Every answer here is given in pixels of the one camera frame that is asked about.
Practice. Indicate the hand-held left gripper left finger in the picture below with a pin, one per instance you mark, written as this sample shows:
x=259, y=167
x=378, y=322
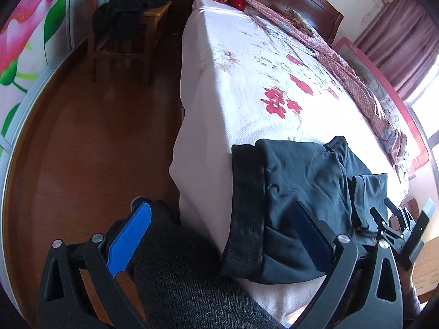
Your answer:
x=132, y=231

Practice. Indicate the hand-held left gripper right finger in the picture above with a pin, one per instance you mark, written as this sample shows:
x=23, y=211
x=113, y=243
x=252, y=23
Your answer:
x=310, y=234

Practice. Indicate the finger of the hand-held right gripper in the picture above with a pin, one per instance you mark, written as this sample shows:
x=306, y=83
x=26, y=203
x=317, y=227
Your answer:
x=394, y=210
x=379, y=222

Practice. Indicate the dark sports pants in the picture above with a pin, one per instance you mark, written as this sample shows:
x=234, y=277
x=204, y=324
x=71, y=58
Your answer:
x=291, y=178

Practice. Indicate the person's right forearm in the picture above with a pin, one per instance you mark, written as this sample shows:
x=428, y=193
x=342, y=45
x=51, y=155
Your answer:
x=413, y=298

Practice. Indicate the wooden furniture panel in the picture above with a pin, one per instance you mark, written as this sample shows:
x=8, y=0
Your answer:
x=428, y=264

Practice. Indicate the person's shoe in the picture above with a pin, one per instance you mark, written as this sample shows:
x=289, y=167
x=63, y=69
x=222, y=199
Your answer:
x=139, y=201

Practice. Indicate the person's leg in grey trousers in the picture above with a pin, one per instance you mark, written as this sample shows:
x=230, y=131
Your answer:
x=192, y=274

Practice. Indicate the window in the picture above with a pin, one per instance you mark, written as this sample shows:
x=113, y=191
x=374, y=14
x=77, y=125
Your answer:
x=425, y=113

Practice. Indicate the pink patterned quilt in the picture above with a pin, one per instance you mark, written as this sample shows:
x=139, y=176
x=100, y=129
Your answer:
x=363, y=92

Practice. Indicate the pink curtain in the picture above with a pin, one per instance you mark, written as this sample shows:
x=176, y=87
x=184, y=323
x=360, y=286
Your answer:
x=401, y=41

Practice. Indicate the bed with floral sheet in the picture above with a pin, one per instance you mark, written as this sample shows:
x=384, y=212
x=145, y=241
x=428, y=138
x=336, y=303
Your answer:
x=223, y=75

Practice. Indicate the floral wardrobe door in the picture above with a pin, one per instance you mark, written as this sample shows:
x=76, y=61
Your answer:
x=24, y=41

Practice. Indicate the wooden chair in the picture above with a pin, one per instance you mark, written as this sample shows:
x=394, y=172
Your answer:
x=156, y=13

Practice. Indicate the wooden nightstand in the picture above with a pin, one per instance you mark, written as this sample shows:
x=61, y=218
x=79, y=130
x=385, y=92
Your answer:
x=183, y=13

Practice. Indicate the wooden headboard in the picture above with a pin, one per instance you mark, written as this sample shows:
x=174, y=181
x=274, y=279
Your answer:
x=308, y=3

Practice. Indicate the pile of black clothes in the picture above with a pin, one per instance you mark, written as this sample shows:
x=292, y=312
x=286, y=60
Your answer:
x=127, y=3

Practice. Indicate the red pillow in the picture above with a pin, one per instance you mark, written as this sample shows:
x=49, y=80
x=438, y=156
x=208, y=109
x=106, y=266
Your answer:
x=237, y=1

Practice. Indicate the pink bed guard rail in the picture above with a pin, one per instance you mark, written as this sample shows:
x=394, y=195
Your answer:
x=363, y=63

